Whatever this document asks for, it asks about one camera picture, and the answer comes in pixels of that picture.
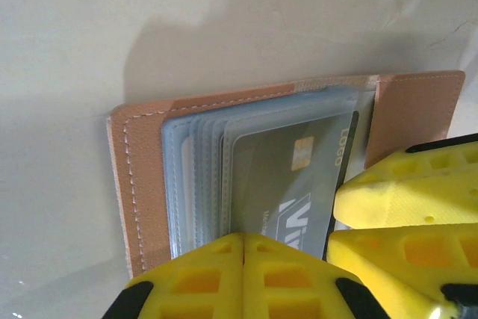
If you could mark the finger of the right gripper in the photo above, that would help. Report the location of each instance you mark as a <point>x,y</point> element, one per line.
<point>392,255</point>
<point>411,192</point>

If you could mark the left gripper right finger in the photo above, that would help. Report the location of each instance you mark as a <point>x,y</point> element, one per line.
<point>298,289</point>

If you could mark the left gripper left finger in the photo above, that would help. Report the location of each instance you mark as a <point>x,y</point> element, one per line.
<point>194,285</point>

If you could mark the pink leather card holder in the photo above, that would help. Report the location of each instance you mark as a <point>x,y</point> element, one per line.
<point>145,184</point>

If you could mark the dark VIP card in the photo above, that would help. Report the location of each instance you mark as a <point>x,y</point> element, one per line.
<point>269,169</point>

